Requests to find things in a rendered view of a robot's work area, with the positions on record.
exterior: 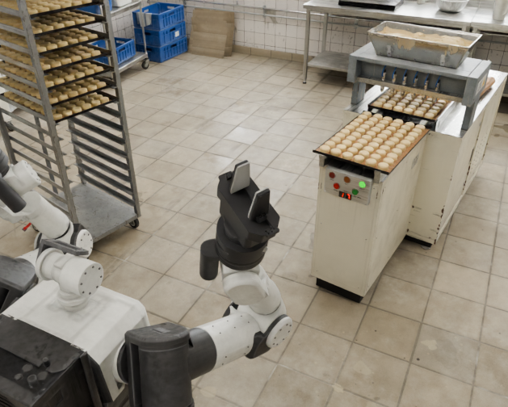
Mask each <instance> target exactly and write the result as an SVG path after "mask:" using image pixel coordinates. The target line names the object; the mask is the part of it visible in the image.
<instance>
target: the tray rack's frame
mask: <svg viewBox="0 0 508 407"><path fill-rule="evenodd" d="M34 119H35V122H36V125H37V126H39V127H41V125H40V119H39V118H38V117H36V116H34ZM0 131H1V134H2V138H3V141H4V144H5V146H6V151H7V154H8V157H9V160H10V163H11V164H13V165H15V164H17V161H16V159H15V154H14V151H13V148H12V145H11V142H10V138H9V134H8V131H7V129H6V124H5V121H4V118H3V115H2V110H1V108H0ZM37 131H38V130H37ZM38 134H39V138H40V140H42V141H44V135H43V133H42V132H40V131H38ZM44 142H45V141H44ZM41 146H42V150H43V153H44V154H46V155H48V150H47V148H46V147H45V146H43V145H41ZM45 161H46V165H47V167H48V168H50V169H52V167H51V163H50V161H48V160H47V159H45ZM52 189H53V192H55V193H56V194H58V191H57V188H56V187H54V186H53V185H52ZM70 190H71V192H73V193H74V194H76V196H74V197H73V203H74V204H75V205H76V206H78V207H80V208H79V209H77V210H76V213H77V217H78V218H80V219H82V221H80V222H79V223H81V224H82V225H83V226H85V227H86V228H87V230H88V232H89V233H90V235H91V236H92V240H93V243H95V242H96V241H98V240H100V239H102V238H103V237H105V236H107V235H109V234H110V233H113V232H115V231H116V230H117V229H120V228H121V227H123V226H125V225H126V224H128V223H130V224H133V225H134V223H133V221H134V220H135V219H137V218H138V217H137V214H136V213H135V212H134V208H131V207H129V206H128V205H127V204H125V203H122V202H121V201H119V200H117V199H115V198H114V197H112V196H110V195H108V194H107V193H105V192H103V191H101V190H99V189H98V188H96V187H93V186H91V185H90V184H89V183H87V182H86V181H85V180H83V179H82V178H81V183H80V184H78V185H77V186H74V187H71V188H70ZM58 195H59V196H61V197H63V198H64V199H65V194H64V192H61V193H59V194H58ZM49 199H50V200H52V201H53V202H54V203H56V204H58V205H59V206H61V207H63V208H64V209H65V210H67V211H68V207H67V204H65V203H63V202H61V201H60V200H59V199H57V198H55V197H51V198H49Z"/></svg>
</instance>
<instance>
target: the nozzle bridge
mask: <svg viewBox="0 0 508 407"><path fill-rule="evenodd" d="M491 64H492V61H483V60H478V59H473V58H468V57H467V58H466V59H465V61H464V62H463V63H462V64H461V65H460V66H459V67H458V68H457V69H452V68H448V67H442V66H438V65H429V64H425V63H420V62H416V61H407V60H402V59H397V58H393V57H385V56H380V55H376V52H375V49H374V47H373V45H372V42H370V43H369V44H366V45H365V46H363V47H362V48H360V49H358V50H357V51H355V52H353V53H352V54H351V55H350V56H349V64H348V72H347V81H348V82H353V88H352V96H351V104H354V105H357V104H358V103H360V102H361V101H362V100H364V93H365V86H366V83H368V84H372V85H376V86H383V87H388V88H392V89H395V90H403V91H407V92H411V93H415V94H422V95H426V96H430V97H434V98H438V99H446V100H449V101H453V102H458V103H461V105H462V106H466V108H465V112H464V118H463V121H462V124H461V128H460V129H461V130H465V131H468V130H469V128H470V127H471V126H472V123H473V121H474V117H475V114H476V110H477V105H478V102H479V98H480V95H481V92H482V91H483V90H484V88H485V85H486V82H487V78H488V76H489V70H490V66H491ZM385 66H386V67H385ZM384 67H385V69H386V78H385V81H382V76H381V74H382V71H383V68H384ZM396 67H397V68H396ZM395 68H396V70H395V71H397V78H396V82H395V83H392V75H393V71H394V69H395ZM406 70H407V71H406ZM405 71H406V73H407V80H406V85H402V82H403V81H402V78H403V75H404V73H405ZM417 72H418V73H417ZM416 73H417V76H418V83H417V86H416V87H413V83H414V76H415V74H416ZM427 74H429V76H428V78H429V80H428V81H429V83H428V87H427V90H424V89H423V88H424V82H425V80H426V76H427ZM439 76H441V77H440V82H439V83H440V85H439V91H438V92H435V84H436V82H437V80H438V78H439Z"/></svg>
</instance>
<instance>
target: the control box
mask: <svg viewBox="0 0 508 407"><path fill-rule="evenodd" d="M331 172H332V173H334V174H335V177H334V178H331V177H330V173H331ZM345 177H348V178H349V179H350V182H349V183H346V182H345V181H344V178H345ZM360 182H364V183H365V187H361V186H360V185H359V183H360ZM335 183H337V184H338V185H339V188H338V189H335V188H334V184H335ZM372 184H373V179H372V178H368V177H364V176H362V175H359V174H354V173H351V172H348V171H345V170H340V169H338V168H335V167H332V166H327V167H326V168H325V185H324V192H327V193H330V194H332V195H336V196H339V197H341V196H342V195H341V192H343V197H342V198H344V199H349V200H351V201H354V202H356V203H359V204H363V205H369V203H370V199H371V193H372ZM354 189H356V190H357V191H358V194H357V195H353V194H352V191H353V190H354ZM347 194H348V195H350V198H349V197H346V196H347ZM340 195H341V196H340Z"/></svg>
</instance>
